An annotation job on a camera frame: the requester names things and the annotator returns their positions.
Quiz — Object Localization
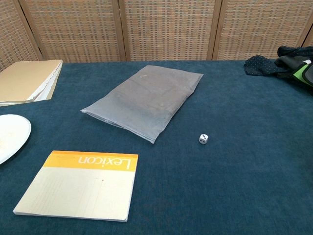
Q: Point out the dark blue tablecloth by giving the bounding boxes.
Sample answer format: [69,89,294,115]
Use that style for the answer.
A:
[0,60,313,235]

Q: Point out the woven wooden folding screen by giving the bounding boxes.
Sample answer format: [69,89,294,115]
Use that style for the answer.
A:
[0,0,313,73]

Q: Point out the white paper stack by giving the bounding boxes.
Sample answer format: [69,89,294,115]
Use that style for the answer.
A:
[26,65,62,102]

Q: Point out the grey translucent plastic bag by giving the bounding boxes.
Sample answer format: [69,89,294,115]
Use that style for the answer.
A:
[80,65,204,144]

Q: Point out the yellow Lexicon notepad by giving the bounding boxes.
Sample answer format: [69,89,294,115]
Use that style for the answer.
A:
[12,150,139,223]

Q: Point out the white round plate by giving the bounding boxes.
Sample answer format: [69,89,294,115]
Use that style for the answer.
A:
[0,114,32,165]

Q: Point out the dark dotted fabric strip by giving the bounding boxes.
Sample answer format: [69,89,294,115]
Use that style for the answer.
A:
[244,46,313,77]

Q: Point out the grey garment with green trim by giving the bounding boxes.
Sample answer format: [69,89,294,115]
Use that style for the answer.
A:
[273,55,313,96]

